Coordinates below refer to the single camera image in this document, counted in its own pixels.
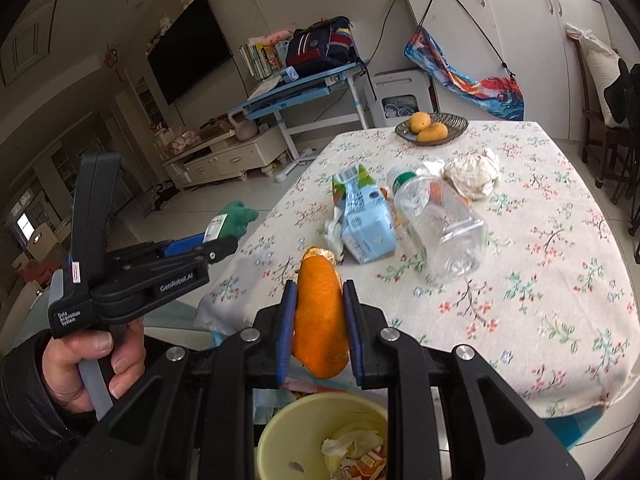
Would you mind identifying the crumpled white tissue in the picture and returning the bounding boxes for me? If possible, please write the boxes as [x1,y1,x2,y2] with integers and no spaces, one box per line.
[322,207,346,263]

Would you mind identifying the black garment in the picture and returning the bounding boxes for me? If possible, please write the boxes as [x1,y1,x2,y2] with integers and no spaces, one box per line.
[603,57,640,128]

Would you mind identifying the white floor appliance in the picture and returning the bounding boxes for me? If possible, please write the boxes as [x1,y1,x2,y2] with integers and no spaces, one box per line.
[372,71,435,128]

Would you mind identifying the yellow plastic waste bin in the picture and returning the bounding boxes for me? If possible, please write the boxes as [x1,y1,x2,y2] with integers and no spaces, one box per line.
[255,392,390,480]

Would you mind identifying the white pillow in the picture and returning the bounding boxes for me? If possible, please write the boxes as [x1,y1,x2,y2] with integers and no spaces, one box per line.
[566,22,623,128]

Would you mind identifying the person's left hand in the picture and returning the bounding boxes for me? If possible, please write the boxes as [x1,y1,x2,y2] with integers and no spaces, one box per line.
[41,321,147,413]

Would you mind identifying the colourful drawstring bag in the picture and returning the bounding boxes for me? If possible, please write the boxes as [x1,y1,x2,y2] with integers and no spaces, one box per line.
[404,0,525,122]

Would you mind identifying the clear plastic bottle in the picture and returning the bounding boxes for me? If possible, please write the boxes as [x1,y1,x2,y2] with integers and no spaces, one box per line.
[386,165,489,283]

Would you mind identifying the table with patterned white cloth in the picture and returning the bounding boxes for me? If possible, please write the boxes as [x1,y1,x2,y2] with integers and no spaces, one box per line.
[192,120,635,418]

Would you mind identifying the black television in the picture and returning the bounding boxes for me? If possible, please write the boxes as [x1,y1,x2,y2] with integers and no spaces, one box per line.
[146,0,234,106]

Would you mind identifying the blue checked under cloth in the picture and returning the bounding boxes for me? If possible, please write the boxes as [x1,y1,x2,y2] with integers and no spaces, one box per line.
[520,400,616,461]

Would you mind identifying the large orange peel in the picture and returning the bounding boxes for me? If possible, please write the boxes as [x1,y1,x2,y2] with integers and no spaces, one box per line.
[291,246,349,380]

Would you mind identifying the yellow toy bread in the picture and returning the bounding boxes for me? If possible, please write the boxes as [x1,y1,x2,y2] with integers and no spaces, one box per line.
[416,122,449,143]

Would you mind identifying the navy backpack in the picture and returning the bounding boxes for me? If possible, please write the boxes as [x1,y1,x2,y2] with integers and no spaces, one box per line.
[285,16,358,70]

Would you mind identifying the white television stand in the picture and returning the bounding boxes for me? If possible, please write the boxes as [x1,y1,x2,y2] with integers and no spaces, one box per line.
[162,125,288,191]

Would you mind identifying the orange snack wrapper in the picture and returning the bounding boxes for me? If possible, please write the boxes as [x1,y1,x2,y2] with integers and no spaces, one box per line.
[332,447,388,480]

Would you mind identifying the crumpled white paper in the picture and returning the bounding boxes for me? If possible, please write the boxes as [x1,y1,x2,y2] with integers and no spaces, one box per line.
[442,149,502,201]

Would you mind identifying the black power cable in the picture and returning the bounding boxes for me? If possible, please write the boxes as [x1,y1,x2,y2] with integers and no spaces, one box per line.
[369,0,401,106]

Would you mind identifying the person's left forearm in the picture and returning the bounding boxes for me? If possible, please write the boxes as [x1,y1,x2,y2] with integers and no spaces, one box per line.
[0,334,108,480]

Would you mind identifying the blue study desk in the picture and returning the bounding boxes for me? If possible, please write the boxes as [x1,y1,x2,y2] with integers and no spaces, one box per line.
[226,57,373,181]

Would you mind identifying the light blue milk carton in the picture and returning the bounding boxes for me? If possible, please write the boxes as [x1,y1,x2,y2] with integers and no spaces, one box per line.
[331,164,398,264]

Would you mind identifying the pink jug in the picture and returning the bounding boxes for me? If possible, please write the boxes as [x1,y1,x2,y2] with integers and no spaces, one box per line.
[228,110,258,142]

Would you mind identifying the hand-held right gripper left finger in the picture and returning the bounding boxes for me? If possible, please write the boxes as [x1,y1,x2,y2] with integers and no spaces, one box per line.
[57,280,301,480]

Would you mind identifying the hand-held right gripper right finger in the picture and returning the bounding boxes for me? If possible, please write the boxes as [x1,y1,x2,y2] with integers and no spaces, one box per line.
[341,279,585,480]

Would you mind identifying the white cabinet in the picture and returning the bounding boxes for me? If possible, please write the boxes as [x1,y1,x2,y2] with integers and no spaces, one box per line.
[393,0,616,141]

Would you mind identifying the green plush toy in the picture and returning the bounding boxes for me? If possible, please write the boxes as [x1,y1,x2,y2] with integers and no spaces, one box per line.
[217,201,260,237]

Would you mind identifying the dark wooden chair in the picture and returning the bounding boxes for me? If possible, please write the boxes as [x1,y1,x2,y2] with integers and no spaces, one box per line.
[570,30,640,191]

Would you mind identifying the dark fruit plate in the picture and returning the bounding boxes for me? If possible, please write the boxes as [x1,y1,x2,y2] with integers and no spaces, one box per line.
[394,112,469,147]

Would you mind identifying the red knot ornament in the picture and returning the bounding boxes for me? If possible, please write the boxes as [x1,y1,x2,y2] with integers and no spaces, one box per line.
[102,45,123,83]

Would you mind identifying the white tissue scrap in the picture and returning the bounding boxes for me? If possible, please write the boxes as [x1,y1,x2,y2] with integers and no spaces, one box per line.
[321,430,386,458]

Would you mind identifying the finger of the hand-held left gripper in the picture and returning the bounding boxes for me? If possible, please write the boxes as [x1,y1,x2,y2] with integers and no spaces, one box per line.
[165,235,240,267]
[160,234,213,258]

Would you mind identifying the row of books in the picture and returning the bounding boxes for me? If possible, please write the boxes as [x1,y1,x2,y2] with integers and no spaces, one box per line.
[239,35,288,80]

